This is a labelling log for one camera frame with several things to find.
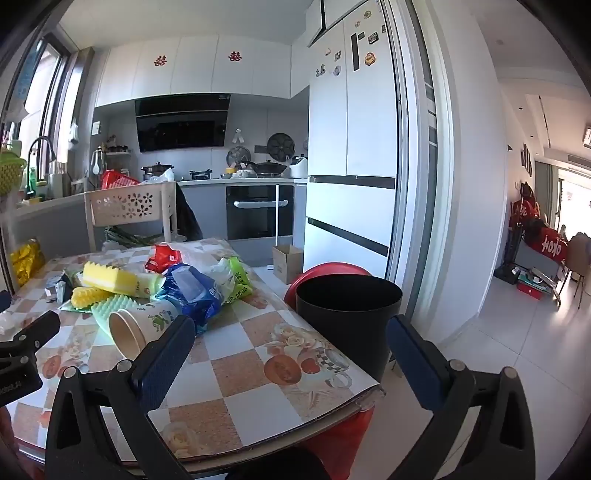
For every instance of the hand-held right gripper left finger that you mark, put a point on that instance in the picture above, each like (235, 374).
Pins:
(166, 360)

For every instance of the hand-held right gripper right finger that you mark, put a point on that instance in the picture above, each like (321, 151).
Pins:
(408, 360)

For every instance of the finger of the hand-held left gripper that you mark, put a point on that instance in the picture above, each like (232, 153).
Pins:
(34, 331)

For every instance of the white tissue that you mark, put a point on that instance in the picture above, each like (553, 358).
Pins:
(8, 323)

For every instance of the white paper cup green print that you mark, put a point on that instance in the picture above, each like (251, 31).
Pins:
(143, 323)

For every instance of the small yellow foam sponge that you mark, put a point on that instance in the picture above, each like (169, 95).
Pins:
(87, 296)

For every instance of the black trash bin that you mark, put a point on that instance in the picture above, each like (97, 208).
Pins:
(351, 332)

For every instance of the blue plastic bag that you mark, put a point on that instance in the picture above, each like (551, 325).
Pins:
(189, 290)

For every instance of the green foam sponge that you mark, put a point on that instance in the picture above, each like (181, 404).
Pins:
(108, 308)

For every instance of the large yellow foam sponge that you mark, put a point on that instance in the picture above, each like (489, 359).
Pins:
(106, 277)

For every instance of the red snack bag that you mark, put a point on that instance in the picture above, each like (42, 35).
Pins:
(161, 258)

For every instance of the white plastic bag green print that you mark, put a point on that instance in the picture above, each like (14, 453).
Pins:
(238, 281)

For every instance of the golden foil bag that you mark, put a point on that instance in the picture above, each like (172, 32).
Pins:
(25, 261)

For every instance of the green onions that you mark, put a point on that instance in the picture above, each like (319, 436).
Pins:
(134, 239)

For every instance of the black cloth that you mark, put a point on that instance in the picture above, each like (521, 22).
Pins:
(187, 217)

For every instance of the green dish soap bottle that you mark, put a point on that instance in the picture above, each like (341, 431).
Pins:
(32, 180)

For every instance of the cardboard box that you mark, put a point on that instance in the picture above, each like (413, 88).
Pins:
(286, 265)

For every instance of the beige plastic chair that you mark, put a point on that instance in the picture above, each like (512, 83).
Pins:
(124, 203)

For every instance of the green plastic basket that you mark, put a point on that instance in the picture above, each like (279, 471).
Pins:
(11, 173)

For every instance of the black built-in oven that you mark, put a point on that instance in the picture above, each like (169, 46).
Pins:
(258, 217)

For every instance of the red plastic basket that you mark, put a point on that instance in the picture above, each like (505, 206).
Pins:
(115, 179)

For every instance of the red printed blanket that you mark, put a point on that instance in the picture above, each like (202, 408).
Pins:
(551, 247)

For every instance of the gas stove burner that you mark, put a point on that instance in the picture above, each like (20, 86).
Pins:
(201, 174)

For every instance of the steel cooking pot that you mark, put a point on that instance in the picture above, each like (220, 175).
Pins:
(154, 170)

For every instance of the kitchen faucet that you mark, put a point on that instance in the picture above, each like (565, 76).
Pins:
(40, 138)

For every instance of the brown dining chair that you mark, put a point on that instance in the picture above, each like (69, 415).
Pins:
(579, 254)

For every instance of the black wok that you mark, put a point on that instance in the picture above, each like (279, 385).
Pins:
(268, 168)

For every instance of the round grey lid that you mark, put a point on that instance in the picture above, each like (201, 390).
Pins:
(238, 154)

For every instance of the white rice cooker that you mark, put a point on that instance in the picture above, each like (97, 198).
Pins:
(299, 167)

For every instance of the white refrigerator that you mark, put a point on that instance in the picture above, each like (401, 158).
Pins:
(351, 138)

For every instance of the black range hood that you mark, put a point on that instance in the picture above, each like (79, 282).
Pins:
(182, 129)

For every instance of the round black pan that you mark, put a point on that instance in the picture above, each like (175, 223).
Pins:
(281, 145)

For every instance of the red paper-cut decal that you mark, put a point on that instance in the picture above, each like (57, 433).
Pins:
(160, 61)
(234, 56)

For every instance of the group of fridge magnets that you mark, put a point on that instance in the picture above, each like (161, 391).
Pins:
(369, 58)

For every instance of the white sliding door frame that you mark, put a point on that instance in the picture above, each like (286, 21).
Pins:
(415, 184)

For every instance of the white wall cabinets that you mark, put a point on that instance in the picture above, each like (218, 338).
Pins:
(194, 69)

